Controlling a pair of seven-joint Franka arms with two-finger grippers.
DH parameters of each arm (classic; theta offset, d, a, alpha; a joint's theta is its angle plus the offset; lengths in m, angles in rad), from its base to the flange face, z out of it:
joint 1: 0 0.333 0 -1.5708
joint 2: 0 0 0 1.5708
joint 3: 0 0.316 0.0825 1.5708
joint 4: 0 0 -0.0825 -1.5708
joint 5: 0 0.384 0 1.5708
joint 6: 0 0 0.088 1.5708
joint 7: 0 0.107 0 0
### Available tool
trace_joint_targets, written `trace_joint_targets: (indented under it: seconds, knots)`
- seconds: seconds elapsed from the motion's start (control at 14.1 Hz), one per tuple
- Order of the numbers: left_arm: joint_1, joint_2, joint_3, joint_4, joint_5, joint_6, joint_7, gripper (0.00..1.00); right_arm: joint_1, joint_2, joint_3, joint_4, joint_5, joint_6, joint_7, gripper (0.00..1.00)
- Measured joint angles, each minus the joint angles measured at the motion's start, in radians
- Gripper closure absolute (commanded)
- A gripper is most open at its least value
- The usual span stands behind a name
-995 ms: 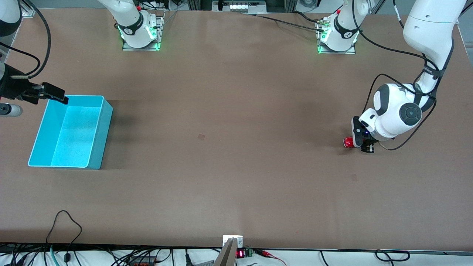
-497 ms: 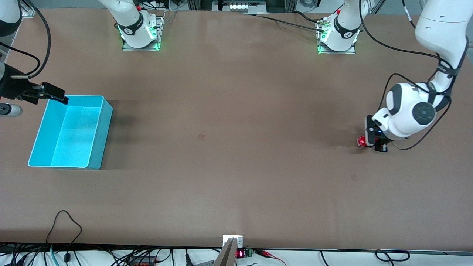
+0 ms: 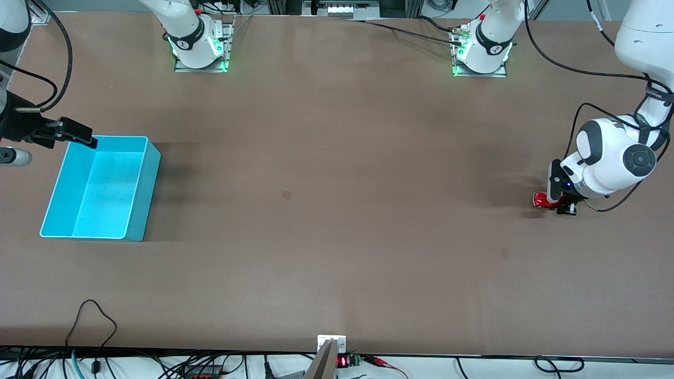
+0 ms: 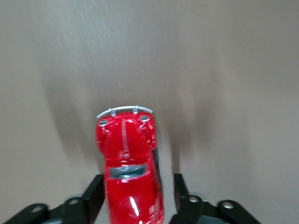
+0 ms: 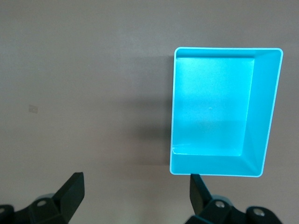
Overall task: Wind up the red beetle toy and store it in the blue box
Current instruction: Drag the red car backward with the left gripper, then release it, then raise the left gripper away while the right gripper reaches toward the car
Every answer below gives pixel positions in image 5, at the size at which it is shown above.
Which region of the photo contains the blue plastic box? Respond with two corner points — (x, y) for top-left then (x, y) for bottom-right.
(169, 46), (284, 178)

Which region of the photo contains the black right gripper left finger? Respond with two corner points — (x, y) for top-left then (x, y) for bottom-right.
(0, 172), (85, 224)

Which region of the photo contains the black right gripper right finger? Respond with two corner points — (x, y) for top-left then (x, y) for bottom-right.
(186, 173), (281, 224)

